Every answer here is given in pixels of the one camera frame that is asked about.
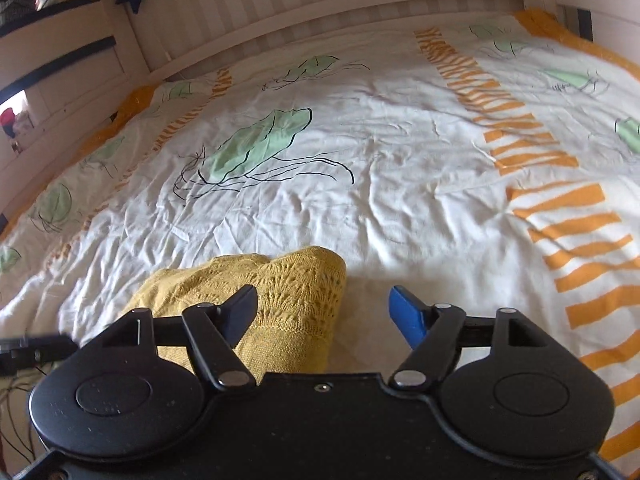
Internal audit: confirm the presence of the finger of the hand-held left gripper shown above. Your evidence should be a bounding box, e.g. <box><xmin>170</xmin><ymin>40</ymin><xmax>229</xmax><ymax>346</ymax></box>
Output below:
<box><xmin>0</xmin><ymin>334</ymin><xmax>79</xmax><ymax>353</ymax></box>

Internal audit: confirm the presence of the white leaf print bed cover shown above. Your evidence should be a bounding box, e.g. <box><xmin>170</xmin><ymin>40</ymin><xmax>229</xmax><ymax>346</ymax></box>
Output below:
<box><xmin>0</xmin><ymin>7</ymin><xmax>640</xmax><ymax>480</ymax></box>

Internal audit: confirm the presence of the yellow knit sweater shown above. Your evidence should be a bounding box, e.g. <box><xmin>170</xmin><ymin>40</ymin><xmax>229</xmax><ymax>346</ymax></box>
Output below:
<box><xmin>122</xmin><ymin>246</ymin><xmax>347</xmax><ymax>383</ymax></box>

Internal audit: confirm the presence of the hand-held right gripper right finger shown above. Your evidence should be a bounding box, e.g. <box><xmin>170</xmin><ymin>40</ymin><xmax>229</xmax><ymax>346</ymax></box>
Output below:
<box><xmin>390</xmin><ymin>286</ymin><xmax>576</xmax><ymax>390</ymax></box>

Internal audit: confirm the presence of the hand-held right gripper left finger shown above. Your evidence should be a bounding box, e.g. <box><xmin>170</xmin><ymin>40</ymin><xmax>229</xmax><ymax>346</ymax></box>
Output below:
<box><xmin>80</xmin><ymin>285</ymin><xmax>259</xmax><ymax>392</ymax></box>

